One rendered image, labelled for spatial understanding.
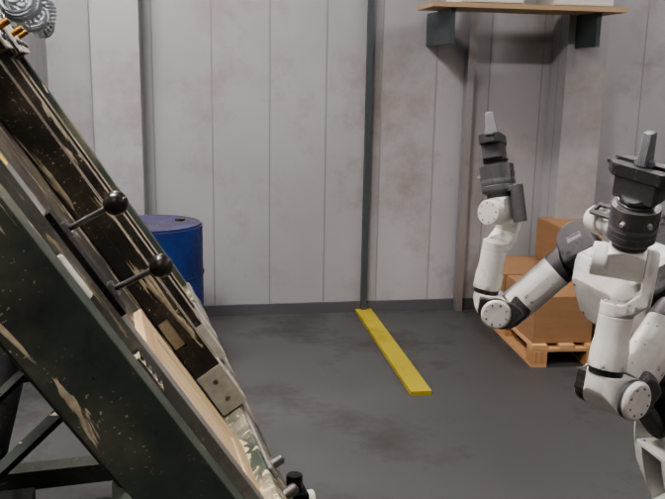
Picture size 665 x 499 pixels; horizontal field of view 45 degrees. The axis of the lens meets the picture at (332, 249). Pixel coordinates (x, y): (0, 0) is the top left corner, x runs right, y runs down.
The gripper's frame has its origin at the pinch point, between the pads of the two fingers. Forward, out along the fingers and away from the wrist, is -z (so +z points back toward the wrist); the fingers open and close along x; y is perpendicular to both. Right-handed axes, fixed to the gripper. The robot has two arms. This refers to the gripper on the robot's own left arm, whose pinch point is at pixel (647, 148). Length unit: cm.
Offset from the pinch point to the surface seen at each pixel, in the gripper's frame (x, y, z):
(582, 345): 131, 268, 239
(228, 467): 32, -72, 48
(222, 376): 79, -39, 71
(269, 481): 43, -55, 70
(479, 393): 145, 179, 234
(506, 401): 128, 180, 232
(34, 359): 30, -101, 9
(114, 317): 46, -82, 19
